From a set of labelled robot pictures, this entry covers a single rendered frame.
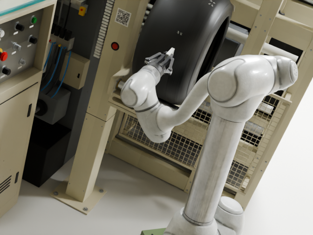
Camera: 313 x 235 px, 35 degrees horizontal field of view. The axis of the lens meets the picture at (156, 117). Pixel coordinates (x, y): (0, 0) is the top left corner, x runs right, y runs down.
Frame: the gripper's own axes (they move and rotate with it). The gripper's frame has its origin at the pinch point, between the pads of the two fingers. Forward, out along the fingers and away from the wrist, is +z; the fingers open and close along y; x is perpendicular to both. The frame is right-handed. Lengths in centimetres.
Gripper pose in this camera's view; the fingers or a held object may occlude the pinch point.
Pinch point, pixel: (169, 53)
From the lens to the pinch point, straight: 220.2
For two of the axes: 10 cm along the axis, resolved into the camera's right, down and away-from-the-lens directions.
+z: 3.9, -5.0, 7.7
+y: -8.9, -4.2, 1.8
